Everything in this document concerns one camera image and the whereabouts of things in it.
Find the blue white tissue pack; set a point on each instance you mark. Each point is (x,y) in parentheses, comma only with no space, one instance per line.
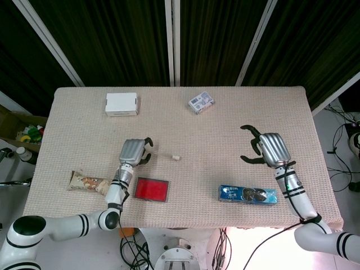
(201,102)

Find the clear plastic tube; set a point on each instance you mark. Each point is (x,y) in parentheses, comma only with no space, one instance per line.
(163,154)

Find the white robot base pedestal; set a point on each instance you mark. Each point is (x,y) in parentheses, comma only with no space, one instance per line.
(177,253)

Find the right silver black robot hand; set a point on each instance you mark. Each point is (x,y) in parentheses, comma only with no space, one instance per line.
(274,149)

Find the dark green curtain panel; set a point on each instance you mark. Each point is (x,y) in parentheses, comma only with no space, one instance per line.
(216,36)
(112,36)
(315,42)
(22,56)

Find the red ink pad case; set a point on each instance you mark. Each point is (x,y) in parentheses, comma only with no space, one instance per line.
(150,189)

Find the blue cookie package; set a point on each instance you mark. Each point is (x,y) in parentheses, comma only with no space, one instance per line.
(233,194)

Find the brown snack bag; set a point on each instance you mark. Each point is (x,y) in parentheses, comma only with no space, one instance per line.
(84,181)

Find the brown cardboard box with toys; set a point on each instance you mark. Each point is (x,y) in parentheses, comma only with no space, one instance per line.
(11,123)

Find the white cardboard box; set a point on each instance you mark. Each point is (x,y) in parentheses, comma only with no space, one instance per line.
(121,102)

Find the orange object under table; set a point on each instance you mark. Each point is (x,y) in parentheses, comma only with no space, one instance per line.
(126,233)

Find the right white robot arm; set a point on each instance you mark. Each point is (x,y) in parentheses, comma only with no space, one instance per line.
(292,185)

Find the beige waffle tablecloth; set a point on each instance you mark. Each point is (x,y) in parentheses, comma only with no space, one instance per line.
(182,126)

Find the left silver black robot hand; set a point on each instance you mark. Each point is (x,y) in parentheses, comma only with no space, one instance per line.
(132,152)

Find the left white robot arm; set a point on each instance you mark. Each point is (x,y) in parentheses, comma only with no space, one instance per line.
(64,222)

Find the white frame post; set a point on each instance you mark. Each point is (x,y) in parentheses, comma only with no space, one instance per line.
(337,94)
(176,42)
(169,42)
(255,42)
(50,42)

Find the white round device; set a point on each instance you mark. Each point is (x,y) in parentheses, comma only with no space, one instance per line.
(355,143)

